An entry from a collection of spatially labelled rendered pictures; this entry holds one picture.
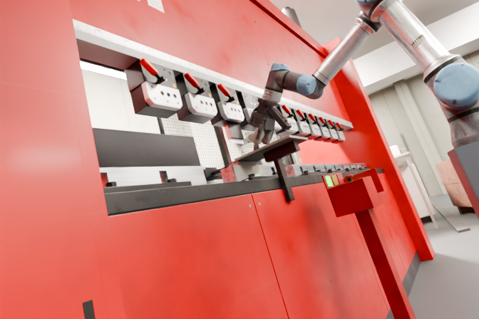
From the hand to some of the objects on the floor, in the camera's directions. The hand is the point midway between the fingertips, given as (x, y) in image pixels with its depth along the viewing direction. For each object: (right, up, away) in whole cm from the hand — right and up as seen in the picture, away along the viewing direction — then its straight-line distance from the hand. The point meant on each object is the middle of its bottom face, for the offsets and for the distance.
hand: (261, 149), depth 133 cm
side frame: (+134, -117, +178) cm, 252 cm away
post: (+17, -131, +100) cm, 165 cm away
